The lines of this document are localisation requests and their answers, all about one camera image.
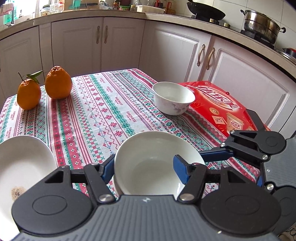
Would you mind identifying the steel steamer pot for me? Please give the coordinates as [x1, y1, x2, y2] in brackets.
[240, 9, 287, 44]

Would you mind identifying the white bowl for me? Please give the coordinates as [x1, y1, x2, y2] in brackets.
[112, 175, 123, 198]
[152, 82, 195, 115]
[114, 131, 204, 198]

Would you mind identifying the bumpy orange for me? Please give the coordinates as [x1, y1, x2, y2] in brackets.
[45, 66, 72, 100]

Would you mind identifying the orange with leaf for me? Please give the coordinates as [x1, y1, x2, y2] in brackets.
[17, 70, 43, 110]

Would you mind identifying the white rectangular tray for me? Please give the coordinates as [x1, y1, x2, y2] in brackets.
[136, 5, 165, 14]

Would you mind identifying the white plate back fruit print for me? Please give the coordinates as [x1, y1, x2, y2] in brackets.
[1, 135, 57, 240]

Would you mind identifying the white cabinet run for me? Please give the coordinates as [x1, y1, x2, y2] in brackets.
[1, 16, 295, 138]

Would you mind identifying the red gift box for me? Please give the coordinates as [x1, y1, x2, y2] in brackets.
[181, 81, 258, 137]

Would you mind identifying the patterned tablecloth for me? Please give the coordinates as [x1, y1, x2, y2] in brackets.
[0, 68, 261, 200]

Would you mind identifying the black wok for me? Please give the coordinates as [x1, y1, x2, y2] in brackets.
[187, 1, 226, 21]

